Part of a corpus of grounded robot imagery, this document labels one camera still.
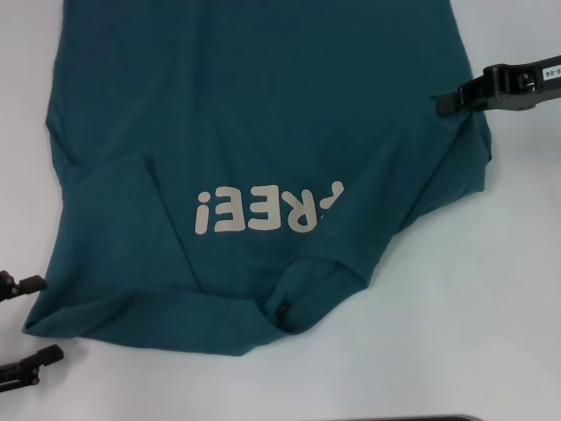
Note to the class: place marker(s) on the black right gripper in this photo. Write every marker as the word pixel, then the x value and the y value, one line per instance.
pixel 526 85

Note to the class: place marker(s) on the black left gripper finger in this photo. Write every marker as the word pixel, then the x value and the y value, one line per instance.
pixel 44 356
pixel 33 284

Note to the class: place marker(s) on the teal blue printed t-shirt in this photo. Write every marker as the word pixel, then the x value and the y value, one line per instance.
pixel 263 109

